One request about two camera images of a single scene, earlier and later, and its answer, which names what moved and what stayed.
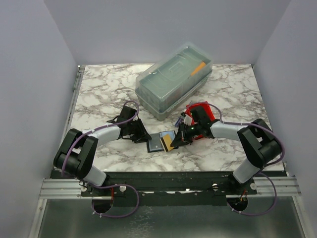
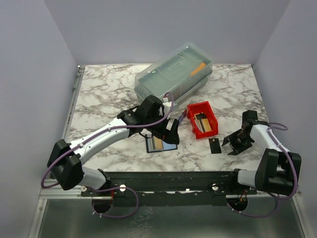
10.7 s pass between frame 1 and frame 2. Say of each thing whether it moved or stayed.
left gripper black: moved
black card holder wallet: stayed
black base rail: stayed
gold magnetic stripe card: moved
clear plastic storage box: stayed
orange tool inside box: stayed
